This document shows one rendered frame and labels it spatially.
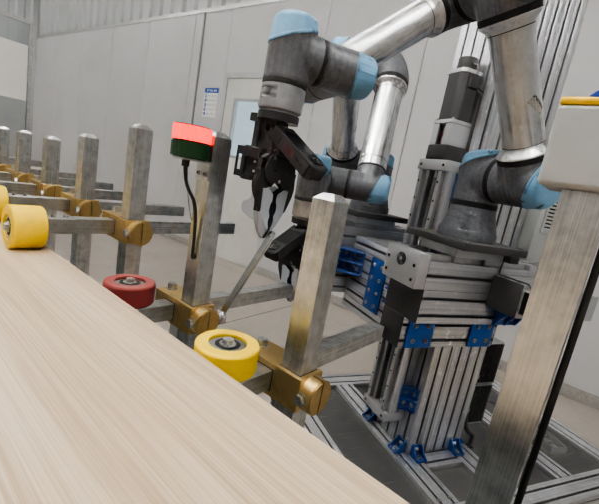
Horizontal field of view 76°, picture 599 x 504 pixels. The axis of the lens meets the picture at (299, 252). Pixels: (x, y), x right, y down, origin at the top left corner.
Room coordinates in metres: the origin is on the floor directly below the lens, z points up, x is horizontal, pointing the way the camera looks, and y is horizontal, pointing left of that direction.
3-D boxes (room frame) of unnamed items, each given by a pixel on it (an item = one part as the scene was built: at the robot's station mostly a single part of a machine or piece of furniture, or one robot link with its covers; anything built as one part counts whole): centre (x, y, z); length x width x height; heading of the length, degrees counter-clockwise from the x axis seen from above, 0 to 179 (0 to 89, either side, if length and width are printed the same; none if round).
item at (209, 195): (0.65, 0.17, 0.93); 0.04 x 0.04 x 0.48; 52
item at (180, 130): (0.62, 0.20, 1.16); 0.06 x 0.06 x 0.02
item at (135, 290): (0.60, 0.26, 0.85); 0.08 x 0.08 x 0.11
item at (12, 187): (1.19, 0.75, 0.95); 0.50 x 0.04 x 0.04; 142
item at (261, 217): (0.67, 0.09, 1.05); 0.06 x 0.03 x 0.09; 51
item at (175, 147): (0.62, 0.20, 1.13); 0.06 x 0.06 x 0.02
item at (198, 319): (0.67, 0.19, 0.85); 0.14 x 0.06 x 0.05; 52
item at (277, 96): (0.68, 0.08, 1.24); 0.08 x 0.08 x 0.05
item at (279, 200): (0.70, 0.07, 1.05); 0.06 x 0.03 x 0.09; 51
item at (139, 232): (0.82, 0.38, 0.95); 0.14 x 0.06 x 0.05; 52
